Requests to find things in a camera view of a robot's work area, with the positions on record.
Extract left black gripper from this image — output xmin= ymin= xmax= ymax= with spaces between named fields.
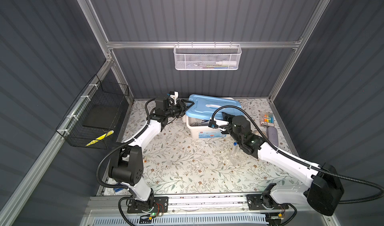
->
xmin=164 ymin=99 xmax=194 ymax=119

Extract blue plastic bin lid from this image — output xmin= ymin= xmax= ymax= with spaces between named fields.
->
xmin=186 ymin=94 xmax=242 ymax=120

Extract white plastic storage bin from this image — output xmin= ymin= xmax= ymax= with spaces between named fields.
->
xmin=183 ymin=115 xmax=227 ymax=140

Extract clear test tube rack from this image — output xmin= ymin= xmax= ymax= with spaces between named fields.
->
xmin=228 ymin=146 xmax=248 ymax=167

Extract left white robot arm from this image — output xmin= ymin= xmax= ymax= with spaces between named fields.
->
xmin=104 ymin=92 xmax=194 ymax=207

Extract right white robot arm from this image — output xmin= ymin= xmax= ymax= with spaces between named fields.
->
xmin=222 ymin=113 xmax=344 ymax=216

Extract colourful marker pack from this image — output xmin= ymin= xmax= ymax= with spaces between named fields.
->
xmin=260 ymin=112 xmax=275 ymax=127

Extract grey eyeglass case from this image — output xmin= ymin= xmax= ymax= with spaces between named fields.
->
xmin=267 ymin=127 xmax=279 ymax=147

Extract black pad in basket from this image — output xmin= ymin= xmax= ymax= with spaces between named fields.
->
xmin=83 ymin=105 xmax=118 ymax=130

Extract yellow black striped item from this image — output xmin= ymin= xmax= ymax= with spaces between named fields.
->
xmin=86 ymin=130 xmax=114 ymax=147

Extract blue black small device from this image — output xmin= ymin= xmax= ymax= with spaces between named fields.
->
xmin=113 ymin=188 xmax=124 ymax=194

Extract white wire mesh basket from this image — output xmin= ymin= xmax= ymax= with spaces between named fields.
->
xmin=173 ymin=44 xmax=242 ymax=71

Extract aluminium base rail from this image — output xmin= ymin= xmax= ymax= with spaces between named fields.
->
xmin=120 ymin=192 xmax=287 ymax=215

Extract black wire wall basket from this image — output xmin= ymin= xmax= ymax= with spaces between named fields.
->
xmin=56 ymin=76 xmax=130 ymax=150

